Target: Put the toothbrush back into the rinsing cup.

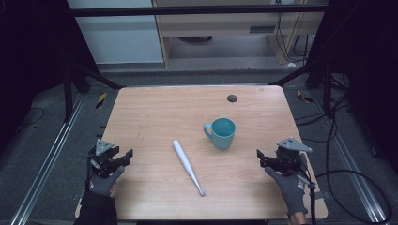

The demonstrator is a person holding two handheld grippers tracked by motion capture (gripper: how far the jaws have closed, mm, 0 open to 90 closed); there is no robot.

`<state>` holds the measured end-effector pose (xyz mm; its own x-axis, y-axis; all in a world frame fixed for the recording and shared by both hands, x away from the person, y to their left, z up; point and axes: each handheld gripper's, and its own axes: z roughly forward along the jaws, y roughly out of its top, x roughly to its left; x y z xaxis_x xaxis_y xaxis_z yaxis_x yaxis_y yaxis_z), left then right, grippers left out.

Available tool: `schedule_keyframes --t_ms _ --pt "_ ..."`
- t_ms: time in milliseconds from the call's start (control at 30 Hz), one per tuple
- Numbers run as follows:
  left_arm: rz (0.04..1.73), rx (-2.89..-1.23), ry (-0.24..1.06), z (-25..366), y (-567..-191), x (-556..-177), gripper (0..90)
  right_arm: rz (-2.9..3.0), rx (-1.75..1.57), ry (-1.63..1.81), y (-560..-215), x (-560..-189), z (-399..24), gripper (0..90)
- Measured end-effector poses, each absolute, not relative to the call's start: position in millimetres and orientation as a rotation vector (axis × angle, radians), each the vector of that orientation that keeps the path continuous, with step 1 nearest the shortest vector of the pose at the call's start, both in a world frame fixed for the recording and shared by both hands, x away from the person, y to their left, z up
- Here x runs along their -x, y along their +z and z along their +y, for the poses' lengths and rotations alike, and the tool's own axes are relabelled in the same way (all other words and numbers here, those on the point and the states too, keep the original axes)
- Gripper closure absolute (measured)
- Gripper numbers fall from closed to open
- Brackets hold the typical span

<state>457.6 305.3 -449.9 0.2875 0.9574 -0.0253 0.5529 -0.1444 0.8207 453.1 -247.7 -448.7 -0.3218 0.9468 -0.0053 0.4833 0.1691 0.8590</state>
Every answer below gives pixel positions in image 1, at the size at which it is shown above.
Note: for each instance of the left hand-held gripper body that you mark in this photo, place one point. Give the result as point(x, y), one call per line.
point(103, 162)

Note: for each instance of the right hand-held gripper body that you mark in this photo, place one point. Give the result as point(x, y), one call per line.
point(289, 159)

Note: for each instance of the teal mug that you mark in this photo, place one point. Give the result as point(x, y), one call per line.
point(222, 139)

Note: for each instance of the white electric toothbrush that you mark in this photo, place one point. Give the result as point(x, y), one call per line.
point(185, 159)

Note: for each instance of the person's left hand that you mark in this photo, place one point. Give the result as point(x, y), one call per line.
point(103, 186)

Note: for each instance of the person's right hand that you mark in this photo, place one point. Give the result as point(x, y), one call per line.
point(292, 190)

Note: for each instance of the yellow black tape strip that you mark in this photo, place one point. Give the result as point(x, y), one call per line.
point(100, 100)
point(304, 97)

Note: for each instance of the black metal stand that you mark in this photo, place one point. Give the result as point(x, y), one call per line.
point(327, 90)
point(67, 93)

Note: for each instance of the small white floor object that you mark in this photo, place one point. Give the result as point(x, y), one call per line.
point(291, 65)

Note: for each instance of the white cabinet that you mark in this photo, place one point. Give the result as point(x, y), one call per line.
point(119, 40)

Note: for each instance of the light wooden desk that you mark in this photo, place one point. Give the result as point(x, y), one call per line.
point(216, 26)

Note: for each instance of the black horizontal bar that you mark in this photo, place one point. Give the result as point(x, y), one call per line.
point(187, 11)

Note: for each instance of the metal floor rail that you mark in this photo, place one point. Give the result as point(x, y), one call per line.
point(355, 181)
point(47, 162)

